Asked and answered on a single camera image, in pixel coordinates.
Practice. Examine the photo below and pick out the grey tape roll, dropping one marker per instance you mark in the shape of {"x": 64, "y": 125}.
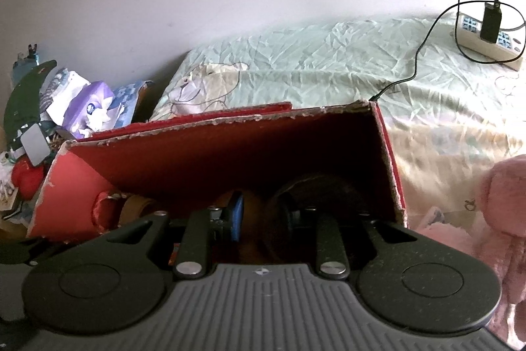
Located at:
{"x": 324, "y": 190}

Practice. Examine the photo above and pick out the black charger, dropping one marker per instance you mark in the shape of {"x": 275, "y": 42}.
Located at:
{"x": 491, "y": 24}

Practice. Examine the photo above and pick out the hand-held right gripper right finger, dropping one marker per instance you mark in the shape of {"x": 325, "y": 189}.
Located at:
{"x": 294, "y": 217}

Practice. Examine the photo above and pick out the red plush toy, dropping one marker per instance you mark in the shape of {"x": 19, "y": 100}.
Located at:
{"x": 26, "y": 178}

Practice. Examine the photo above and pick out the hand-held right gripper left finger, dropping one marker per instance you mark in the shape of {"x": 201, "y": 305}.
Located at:
{"x": 236, "y": 217}

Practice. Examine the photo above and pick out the pink plush rabbit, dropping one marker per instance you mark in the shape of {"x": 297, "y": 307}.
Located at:
{"x": 505, "y": 211}

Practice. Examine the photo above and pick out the large red cardboard box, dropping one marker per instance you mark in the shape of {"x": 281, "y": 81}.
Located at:
{"x": 226, "y": 153}

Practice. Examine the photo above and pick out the dark green felt piece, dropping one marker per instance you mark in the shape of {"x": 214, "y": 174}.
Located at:
{"x": 22, "y": 100}

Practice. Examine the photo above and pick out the white knit glove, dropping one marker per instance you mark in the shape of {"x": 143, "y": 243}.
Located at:
{"x": 6, "y": 186}

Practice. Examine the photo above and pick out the purple tissue pack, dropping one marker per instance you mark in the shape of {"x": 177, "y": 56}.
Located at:
{"x": 88, "y": 104}

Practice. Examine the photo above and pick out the orange ball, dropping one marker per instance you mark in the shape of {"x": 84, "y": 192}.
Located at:
{"x": 257, "y": 219}

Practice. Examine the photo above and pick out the teal blue container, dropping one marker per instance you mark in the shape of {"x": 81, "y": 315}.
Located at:
{"x": 22, "y": 67}

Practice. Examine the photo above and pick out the pale green bed sheet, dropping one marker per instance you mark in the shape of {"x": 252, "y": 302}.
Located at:
{"x": 328, "y": 59}

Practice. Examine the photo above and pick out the white power strip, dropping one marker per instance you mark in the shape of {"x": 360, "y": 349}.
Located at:
{"x": 468, "y": 38}

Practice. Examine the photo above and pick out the white rounded square pad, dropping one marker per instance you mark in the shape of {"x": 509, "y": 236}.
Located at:
{"x": 35, "y": 145}

